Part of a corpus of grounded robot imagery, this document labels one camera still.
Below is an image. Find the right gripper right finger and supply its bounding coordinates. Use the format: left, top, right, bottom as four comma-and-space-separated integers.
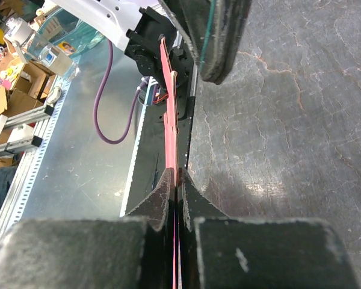
178, 169, 359, 288

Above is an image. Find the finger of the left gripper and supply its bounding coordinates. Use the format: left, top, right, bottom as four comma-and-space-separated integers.
159, 0, 251, 85

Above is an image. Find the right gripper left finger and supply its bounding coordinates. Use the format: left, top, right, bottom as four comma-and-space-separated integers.
0, 169, 174, 288

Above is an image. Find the pink paper box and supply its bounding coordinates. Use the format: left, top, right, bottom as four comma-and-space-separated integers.
159, 37, 179, 288

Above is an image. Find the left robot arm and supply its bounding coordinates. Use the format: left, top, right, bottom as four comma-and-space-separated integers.
55, 1, 251, 86

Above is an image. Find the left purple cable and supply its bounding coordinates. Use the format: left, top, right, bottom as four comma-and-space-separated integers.
95, 39, 153, 145

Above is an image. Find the slotted cable duct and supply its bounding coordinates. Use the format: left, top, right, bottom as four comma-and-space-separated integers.
0, 79, 72, 239

